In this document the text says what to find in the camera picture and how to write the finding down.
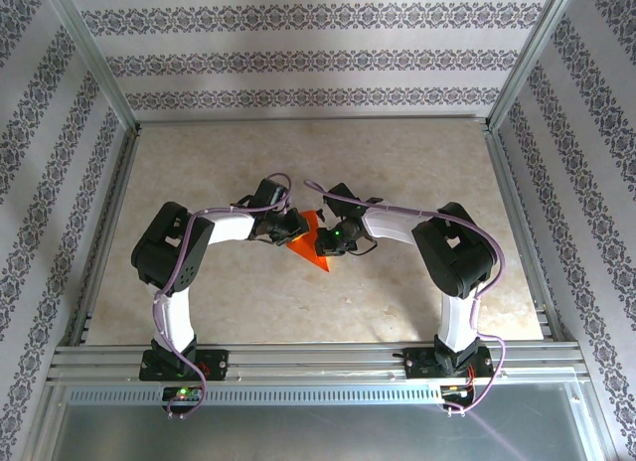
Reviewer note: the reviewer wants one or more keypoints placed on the orange paper sheet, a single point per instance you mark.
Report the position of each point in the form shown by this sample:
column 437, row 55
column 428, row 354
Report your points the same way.
column 310, row 250

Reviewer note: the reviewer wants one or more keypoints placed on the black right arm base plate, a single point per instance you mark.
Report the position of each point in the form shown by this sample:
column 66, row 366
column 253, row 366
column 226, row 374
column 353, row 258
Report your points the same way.
column 422, row 361

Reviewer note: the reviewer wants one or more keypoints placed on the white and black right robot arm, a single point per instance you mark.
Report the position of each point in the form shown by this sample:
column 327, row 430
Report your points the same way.
column 387, row 225

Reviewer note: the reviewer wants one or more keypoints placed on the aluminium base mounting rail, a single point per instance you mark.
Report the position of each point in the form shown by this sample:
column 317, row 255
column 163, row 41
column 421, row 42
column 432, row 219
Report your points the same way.
column 318, row 361

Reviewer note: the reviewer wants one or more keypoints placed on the circuit board with green light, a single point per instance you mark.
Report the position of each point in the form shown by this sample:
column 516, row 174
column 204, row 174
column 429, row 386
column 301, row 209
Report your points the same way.
column 183, row 392

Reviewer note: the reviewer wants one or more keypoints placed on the grey metal sheet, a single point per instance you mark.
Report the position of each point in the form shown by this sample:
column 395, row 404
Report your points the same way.
column 318, row 431

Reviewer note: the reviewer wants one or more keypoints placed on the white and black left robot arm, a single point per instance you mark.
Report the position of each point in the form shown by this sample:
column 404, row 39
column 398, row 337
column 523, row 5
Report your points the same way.
column 228, row 227

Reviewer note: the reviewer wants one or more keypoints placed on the circuit board with yellow connector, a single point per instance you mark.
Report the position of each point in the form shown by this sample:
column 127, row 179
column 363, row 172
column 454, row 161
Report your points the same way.
column 454, row 390

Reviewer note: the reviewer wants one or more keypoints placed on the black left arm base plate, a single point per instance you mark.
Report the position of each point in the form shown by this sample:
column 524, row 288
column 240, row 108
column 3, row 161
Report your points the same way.
column 216, row 364

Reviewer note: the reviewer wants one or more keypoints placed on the short aluminium table edge rail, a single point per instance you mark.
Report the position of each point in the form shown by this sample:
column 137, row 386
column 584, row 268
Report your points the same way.
column 318, row 119

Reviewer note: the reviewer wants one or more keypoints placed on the aluminium frame post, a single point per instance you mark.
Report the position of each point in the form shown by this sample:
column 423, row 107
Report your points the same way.
column 536, row 48
column 94, row 58

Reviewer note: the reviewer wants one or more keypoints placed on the long aluminium table edge rail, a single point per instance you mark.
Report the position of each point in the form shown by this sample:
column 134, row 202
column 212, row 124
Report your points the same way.
column 107, row 232
column 526, row 232

